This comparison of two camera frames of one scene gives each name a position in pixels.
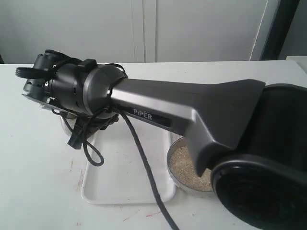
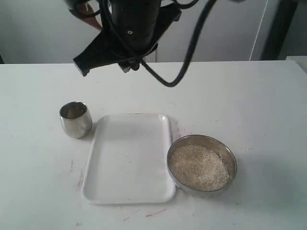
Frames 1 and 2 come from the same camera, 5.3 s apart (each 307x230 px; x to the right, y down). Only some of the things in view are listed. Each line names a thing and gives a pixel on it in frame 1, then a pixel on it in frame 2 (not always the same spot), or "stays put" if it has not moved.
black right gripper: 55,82 -> 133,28
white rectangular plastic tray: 121,178 stays put
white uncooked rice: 183,169 stays put
